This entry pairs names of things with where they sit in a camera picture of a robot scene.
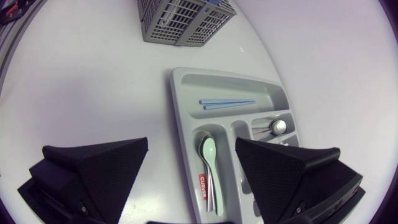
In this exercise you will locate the grey cutlery tray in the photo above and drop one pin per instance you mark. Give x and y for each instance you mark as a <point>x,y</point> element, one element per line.
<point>231,124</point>

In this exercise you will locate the small steel spoon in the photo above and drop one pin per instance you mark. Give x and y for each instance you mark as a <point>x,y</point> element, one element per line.
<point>273,127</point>

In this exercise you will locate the grey cutlery basket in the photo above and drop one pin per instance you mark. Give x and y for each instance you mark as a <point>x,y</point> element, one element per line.
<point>183,23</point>

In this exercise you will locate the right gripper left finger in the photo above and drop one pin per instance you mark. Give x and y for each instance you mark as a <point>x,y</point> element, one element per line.
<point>102,174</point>

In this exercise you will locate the blue chopstick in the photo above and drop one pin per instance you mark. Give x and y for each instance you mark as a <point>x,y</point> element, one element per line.
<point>227,101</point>
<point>228,105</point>

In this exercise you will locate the pale green plastic spoon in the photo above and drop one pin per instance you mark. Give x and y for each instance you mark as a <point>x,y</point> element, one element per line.
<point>212,166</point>

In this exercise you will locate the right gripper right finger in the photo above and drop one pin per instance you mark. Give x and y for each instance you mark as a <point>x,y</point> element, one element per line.
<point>280,174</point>

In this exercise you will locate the white plastic cutlery piece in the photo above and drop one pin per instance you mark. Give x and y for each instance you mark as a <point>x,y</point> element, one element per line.
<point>171,17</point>

